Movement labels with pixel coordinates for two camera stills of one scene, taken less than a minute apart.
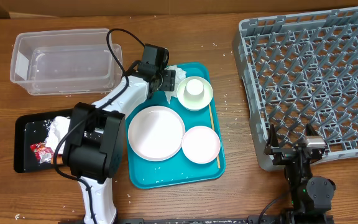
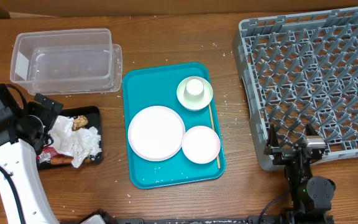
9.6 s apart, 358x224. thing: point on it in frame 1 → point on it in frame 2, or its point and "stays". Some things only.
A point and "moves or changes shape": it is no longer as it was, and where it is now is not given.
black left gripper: x=169 y=80 → x=48 y=115
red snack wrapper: x=44 y=154 stays
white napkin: x=180 y=73 moves or changes shape
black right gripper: x=283 y=153 stays
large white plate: x=156 y=133 stays
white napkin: x=59 y=128 stays
